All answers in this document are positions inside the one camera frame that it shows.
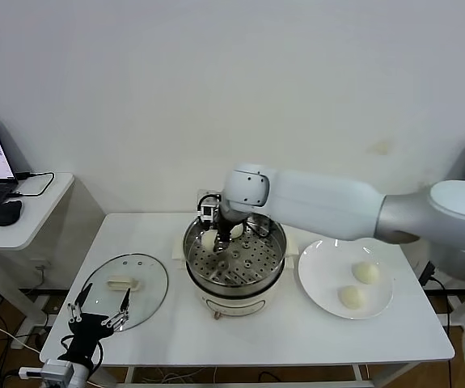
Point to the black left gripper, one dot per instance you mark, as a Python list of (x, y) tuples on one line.
[(88, 331)]

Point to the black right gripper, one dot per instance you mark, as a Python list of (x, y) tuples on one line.
[(226, 228)]

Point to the white steamed baozi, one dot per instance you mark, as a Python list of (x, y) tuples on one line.
[(237, 232), (352, 298), (208, 241), (365, 272)]

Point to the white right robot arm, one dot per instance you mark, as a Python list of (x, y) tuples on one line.
[(317, 206)]

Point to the perforated steel steamer basket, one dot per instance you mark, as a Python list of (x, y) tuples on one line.
[(270, 258)]

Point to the white electric cooker base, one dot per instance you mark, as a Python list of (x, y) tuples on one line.
[(236, 305)]

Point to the white work table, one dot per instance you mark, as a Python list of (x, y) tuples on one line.
[(175, 343)]

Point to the white side desk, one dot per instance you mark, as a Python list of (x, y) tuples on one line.
[(38, 226)]

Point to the round white plate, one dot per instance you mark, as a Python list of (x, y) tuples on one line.
[(325, 301)]

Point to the black computer mouse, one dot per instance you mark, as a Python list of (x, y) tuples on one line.
[(8, 213)]

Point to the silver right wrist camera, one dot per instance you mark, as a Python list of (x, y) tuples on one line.
[(208, 210)]

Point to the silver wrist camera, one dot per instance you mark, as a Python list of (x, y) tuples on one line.
[(56, 374), (208, 210)]

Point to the white wall socket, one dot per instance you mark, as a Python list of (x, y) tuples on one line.
[(42, 267)]

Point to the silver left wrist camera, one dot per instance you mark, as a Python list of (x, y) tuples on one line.
[(56, 374)]

